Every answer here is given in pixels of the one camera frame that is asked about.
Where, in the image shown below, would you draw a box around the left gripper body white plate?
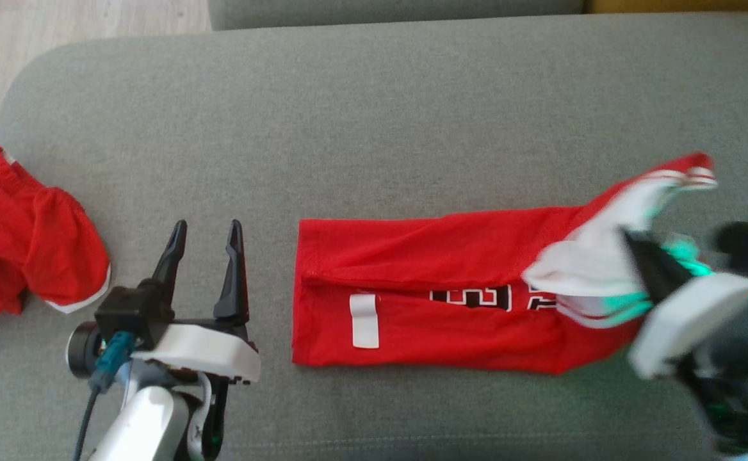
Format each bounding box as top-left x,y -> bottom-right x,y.
132,318 -> 261,450

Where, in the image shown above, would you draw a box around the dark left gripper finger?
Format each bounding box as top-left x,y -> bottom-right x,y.
150,220 -> 188,302
214,220 -> 250,322

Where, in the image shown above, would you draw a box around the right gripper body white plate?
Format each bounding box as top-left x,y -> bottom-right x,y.
629,272 -> 748,455

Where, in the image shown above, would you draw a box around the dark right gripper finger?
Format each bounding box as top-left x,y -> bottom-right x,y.
624,232 -> 676,305
643,238 -> 695,289

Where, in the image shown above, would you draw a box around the red mesh shorts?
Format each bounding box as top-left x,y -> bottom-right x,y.
0,146 -> 112,324

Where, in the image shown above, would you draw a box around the red white basketball jersey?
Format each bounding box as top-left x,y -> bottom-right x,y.
292,152 -> 719,375

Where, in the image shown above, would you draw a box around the large grey sofa chaise seat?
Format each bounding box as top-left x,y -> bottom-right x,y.
0,13 -> 748,461

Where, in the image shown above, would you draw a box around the yellow sofa backrest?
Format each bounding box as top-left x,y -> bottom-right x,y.
589,0 -> 748,14

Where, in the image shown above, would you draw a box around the black cable with teal plug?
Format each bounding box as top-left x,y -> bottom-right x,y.
73,333 -> 136,461

